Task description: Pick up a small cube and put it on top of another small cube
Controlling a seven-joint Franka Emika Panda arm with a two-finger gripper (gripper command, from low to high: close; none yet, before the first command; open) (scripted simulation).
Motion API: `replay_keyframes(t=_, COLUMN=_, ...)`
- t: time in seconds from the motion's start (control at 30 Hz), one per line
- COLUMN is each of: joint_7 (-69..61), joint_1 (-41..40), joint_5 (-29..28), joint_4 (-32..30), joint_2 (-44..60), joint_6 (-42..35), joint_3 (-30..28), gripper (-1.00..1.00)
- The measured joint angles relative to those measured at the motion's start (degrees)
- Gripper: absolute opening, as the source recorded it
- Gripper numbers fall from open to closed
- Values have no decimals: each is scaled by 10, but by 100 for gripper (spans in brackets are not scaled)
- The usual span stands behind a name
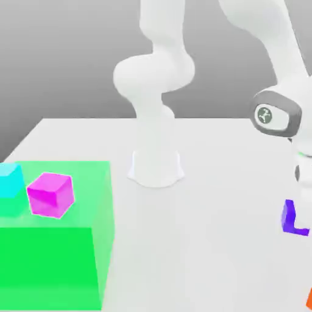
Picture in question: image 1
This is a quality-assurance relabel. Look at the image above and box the small purple cube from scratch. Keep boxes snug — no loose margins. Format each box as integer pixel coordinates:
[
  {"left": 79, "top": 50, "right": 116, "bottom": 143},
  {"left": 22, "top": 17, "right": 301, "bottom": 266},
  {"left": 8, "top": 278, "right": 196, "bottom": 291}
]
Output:
[{"left": 280, "top": 199, "right": 310, "bottom": 236}]

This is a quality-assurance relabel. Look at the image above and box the small magenta cube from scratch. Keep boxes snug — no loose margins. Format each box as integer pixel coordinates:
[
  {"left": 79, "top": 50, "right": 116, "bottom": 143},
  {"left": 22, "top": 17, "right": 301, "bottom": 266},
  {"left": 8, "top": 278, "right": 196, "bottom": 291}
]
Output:
[{"left": 26, "top": 171, "right": 76, "bottom": 219}]

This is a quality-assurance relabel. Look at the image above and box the small cyan cube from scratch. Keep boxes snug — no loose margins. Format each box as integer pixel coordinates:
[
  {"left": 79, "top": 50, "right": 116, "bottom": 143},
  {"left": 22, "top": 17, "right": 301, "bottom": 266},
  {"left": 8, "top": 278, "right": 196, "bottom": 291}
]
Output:
[{"left": 0, "top": 162, "right": 26, "bottom": 199}]

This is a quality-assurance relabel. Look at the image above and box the large green box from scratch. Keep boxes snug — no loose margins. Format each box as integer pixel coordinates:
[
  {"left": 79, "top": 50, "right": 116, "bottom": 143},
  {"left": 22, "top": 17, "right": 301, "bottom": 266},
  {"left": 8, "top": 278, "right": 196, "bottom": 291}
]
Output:
[{"left": 0, "top": 160, "right": 116, "bottom": 312}]

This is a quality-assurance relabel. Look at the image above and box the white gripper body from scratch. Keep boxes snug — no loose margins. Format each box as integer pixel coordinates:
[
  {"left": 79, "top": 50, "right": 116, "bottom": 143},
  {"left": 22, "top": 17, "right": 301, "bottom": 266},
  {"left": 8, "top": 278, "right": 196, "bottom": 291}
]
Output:
[{"left": 295, "top": 182, "right": 312, "bottom": 230}]

